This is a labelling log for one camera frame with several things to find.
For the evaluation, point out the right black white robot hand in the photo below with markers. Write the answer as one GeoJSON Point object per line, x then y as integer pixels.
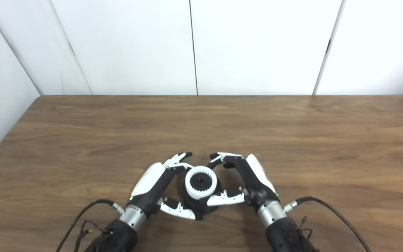
{"type": "Point", "coordinates": [257, 182]}

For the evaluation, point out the round black stepped part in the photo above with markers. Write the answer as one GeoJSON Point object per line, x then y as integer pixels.
{"type": "Point", "coordinates": [201, 208]}

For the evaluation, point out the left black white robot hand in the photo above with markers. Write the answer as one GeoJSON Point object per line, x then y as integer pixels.
{"type": "Point", "coordinates": [152, 182]}

